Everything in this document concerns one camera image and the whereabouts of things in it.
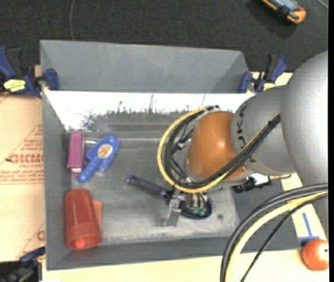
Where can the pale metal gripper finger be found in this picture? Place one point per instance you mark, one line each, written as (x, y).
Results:
(173, 219)
(169, 208)

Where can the grey metal bin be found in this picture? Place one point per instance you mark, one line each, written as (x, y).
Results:
(137, 216)

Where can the blue toy spray gun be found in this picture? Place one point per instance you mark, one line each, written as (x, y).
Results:
(100, 154)

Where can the red plastic cup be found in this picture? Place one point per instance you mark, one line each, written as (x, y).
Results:
(80, 219)

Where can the purple flat box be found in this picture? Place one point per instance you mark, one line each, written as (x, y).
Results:
(75, 150)

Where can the orange ball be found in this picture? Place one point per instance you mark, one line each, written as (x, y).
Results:
(314, 254)

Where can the brown cardboard board, red print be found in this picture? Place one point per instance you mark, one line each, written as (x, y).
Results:
(14, 204)

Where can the black cylinder on white bracket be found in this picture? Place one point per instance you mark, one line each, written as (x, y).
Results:
(250, 184)

